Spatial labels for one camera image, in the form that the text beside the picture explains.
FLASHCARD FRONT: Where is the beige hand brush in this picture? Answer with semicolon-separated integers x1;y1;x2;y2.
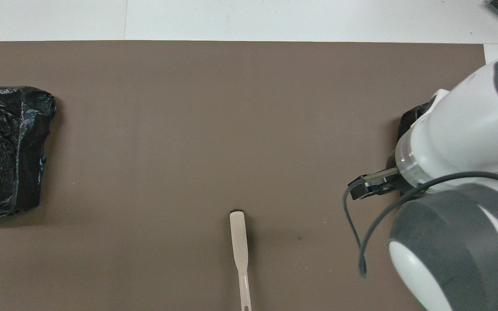
229;210;252;311

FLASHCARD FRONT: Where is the black bag lined bin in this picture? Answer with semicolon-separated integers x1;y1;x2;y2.
0;86;57;218
397;100;432;145

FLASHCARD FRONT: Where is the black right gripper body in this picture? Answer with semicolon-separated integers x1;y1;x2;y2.
385;149;414;197

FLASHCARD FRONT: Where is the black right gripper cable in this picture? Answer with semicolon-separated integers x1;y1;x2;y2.
342;171;498;279

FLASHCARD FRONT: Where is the brown table mat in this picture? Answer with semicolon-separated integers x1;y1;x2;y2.
0;41;498;311

